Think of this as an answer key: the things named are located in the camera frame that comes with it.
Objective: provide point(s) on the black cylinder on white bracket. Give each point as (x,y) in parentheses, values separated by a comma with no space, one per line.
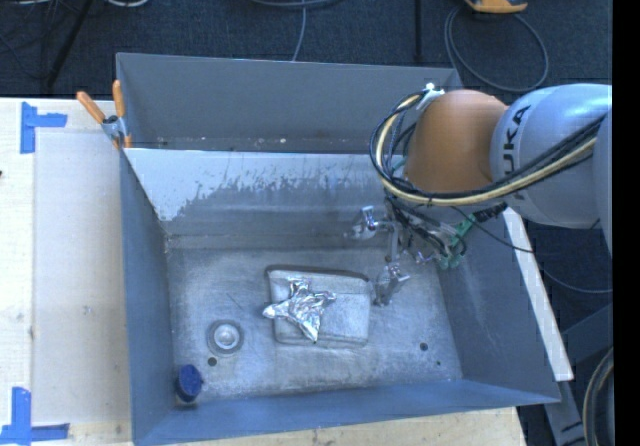
(489,214)

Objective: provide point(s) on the grey metal bin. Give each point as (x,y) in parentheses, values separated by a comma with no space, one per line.
(320,214)

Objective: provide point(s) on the pale wood flat board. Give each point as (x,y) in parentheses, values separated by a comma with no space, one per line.
(80,274)

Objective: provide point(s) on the blue round cap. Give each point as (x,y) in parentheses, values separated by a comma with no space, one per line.
(188,382)

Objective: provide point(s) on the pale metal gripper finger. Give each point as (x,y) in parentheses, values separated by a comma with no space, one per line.
(366,222)
(390,284)

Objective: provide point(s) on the crumpled silver foil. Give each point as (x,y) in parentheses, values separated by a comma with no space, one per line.
(301,308)

